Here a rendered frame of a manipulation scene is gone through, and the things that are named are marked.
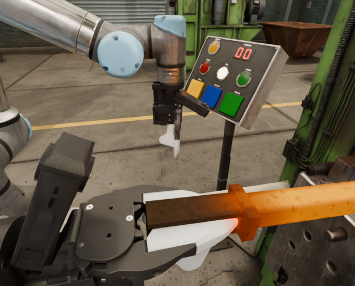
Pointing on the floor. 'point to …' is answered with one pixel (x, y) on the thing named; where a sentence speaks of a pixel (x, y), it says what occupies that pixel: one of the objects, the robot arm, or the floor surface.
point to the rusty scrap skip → (296, 37)
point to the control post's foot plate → (222, 245)
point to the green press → (217, 21)
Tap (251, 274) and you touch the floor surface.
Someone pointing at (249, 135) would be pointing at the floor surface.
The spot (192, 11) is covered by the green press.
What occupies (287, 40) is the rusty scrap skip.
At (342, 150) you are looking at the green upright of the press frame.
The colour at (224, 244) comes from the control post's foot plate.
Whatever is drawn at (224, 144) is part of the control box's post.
